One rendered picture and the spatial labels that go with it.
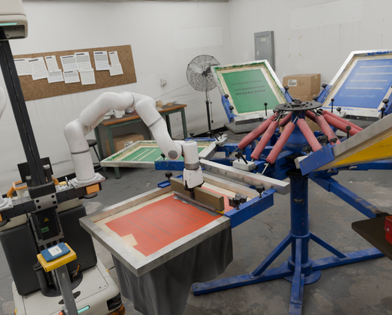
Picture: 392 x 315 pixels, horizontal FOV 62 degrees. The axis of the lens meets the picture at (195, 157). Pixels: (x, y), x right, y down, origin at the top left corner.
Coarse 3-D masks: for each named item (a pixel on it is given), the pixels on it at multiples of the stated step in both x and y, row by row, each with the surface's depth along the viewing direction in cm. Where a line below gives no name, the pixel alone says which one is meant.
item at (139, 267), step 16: (208, 176) 199; (144, 192) 186; (160, 192) 188; (240, 192) 178; (256, 192) 170; (112, 208) 171; (128, 208) 177; (80, 224) 164; (208, 224) 144; (224, 224) 146; (112, 240) 141; (192, 240) 135; (128, 256) 128; (160, 256) 126; (144, 272) 122
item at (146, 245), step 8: (224, 200) 174; (224, 208) 165; (232, 208) 164; (208, 216) 159; (216, 216) 158; (192, 224) 153; (200, 224) 152; (136, 232) 151; (176, 232) 148; (184, 232) 147; (136, 240) 145; (144, 240) 144; (152, 240) 144; (168, 240) 142; (136, 248) 139; (144, 248) 138; (152, 248) 138; (160, 248) 137
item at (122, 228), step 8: (216, 192) 184; (160, 200) 182; (168, 200) 181; (176, 200) 180; (144, 208) 175; (128, 216) 168; (112, 224) 161; (120, 224) 161; (128, 224) 160; (120, 232) 153; (128, 232) 152
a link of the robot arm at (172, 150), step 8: (160, 120) 158; (152, 128) 158; (160, 128) 157; (160, 136) 156; (168, 136) 156; (160, 144) 156; (168, 144) 155; (176, 144) 160; (168, 152) 157; (176, 152) 156
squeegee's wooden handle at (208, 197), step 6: (174, 180) 182; (180, 180) 181; (174, 186) 183; (180, 186) 178; (180, 192) 180; (186, 192) 175; (198, 192) 166; (204, 192) 162; (210, 192) 161; (198, 198) 168; (204, 198) 163; (210, 198) 160; (216, 198) 156; (222, 198) 155; (210, 204) 161; (216, 204) 157; (222, 204) 156; (216, 210) 158; (222, 210) 157
